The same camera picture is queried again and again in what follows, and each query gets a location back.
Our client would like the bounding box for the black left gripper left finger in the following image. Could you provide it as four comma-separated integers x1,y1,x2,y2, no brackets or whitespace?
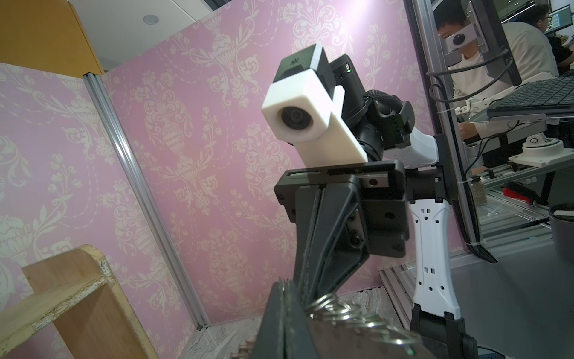
251,280,286,359

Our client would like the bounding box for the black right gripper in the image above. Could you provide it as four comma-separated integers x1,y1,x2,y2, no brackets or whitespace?
274,161,410,305

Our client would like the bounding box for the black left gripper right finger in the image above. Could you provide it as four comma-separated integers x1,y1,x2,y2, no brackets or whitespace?
283,281,320,359

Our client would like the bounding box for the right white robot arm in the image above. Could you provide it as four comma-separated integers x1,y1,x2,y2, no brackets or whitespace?
262,46,478,358

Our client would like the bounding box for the black monitor on arm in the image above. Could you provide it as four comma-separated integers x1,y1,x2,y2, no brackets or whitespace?
466,0,522,86

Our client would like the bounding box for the seated person white shirt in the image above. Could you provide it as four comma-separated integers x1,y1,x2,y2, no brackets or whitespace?
433,1,558,143

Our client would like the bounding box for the wooden two-tier shelf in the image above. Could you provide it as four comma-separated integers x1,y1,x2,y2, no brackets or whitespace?
1,245,158,358

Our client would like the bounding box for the grey cylindrical cup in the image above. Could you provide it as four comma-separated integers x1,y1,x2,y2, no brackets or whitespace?
549,203,573,262

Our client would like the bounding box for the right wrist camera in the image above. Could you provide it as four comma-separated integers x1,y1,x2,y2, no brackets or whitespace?
262,43,368,168

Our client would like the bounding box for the aluminium corner post right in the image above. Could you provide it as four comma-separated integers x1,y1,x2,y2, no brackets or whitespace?
82,73,211,329

